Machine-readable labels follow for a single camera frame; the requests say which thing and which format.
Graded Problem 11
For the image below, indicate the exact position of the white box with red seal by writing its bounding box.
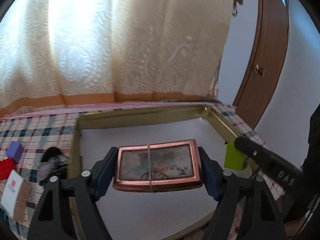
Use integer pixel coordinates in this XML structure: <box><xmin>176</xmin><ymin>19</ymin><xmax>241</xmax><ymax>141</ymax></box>
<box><xmin>1</xmin><ymin>170</ymin><xmax>31</xmax><ymax>223</ymax></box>

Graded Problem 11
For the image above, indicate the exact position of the gold metal tin tray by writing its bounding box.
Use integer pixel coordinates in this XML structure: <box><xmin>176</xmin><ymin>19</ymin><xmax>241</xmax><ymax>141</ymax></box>
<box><xmin>68</xmin><ymin>103</ymin><xmax>263</xmax><ymax>240</ymax></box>

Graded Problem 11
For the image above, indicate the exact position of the purple cube block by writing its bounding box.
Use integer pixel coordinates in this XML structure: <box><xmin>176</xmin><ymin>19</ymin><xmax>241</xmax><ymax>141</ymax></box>
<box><xmin>6</xmin><ymin>141</ymin><xmax>24</xmax><ymax>163</ymax></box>

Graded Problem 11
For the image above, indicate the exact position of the copper framed picture box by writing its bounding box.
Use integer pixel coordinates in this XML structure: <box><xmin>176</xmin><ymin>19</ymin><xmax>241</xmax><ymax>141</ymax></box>
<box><xmin>113</xmin><ymin>139</ymin><xmax>203</xmax><ymax>192</ymax></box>

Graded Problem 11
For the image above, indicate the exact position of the plaid tablecloth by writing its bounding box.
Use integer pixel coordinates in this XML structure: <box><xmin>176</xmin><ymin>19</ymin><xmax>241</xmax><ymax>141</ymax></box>
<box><xmin>0</xmin><ymin>102</ymin><xmax>286</xmax><ymax>240</ymax></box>

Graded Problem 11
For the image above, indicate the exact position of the white paper tray liner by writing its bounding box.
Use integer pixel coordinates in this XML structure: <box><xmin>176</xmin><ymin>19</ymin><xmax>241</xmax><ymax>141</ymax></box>
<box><xmin>80</xmin><ymin>118</ymin><xmax>226</xmax><ymax>239</ymax></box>

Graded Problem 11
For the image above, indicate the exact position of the brown wooden door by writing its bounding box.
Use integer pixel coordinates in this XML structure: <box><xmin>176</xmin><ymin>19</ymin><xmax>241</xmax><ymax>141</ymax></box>
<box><xmin>233</xmin><ymin>0</ymin><xmax>289</xmax><ymax>128</ymax></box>

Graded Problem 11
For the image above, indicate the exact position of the brass door knob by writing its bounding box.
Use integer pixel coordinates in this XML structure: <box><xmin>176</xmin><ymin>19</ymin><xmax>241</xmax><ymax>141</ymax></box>
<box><xmin>253</xmin><ymin>64</ymin><xmax>265</xmax><ymax>77</ymax></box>

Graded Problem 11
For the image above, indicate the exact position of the black grey fabric pouch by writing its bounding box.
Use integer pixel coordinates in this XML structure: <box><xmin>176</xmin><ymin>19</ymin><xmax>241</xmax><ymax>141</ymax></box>
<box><xmin>37</xmin><ymin>147</ymin><xmax>68</xmax><ymax>187</ymax></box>

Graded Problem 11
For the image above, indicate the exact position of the green toy brick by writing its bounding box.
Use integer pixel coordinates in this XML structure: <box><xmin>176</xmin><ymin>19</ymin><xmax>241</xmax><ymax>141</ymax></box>
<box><xmin>224</xmin><ymin>142</ymin><xmax>248</xmax><ymax>171</ymax></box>

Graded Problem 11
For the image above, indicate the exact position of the cream lace curtain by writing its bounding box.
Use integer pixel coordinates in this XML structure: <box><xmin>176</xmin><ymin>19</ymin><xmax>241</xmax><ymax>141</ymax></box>
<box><xmin>1</xmin><ymin>0</ymin><xmax>234</xmax><ymax>116</ymax></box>

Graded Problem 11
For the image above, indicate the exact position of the red toy brick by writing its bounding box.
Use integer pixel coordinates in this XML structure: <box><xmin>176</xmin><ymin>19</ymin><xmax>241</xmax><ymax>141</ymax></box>
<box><xmin>0</xmin><ymin>158</ymin><xmax>17</xmax><ymax>180</ymax></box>

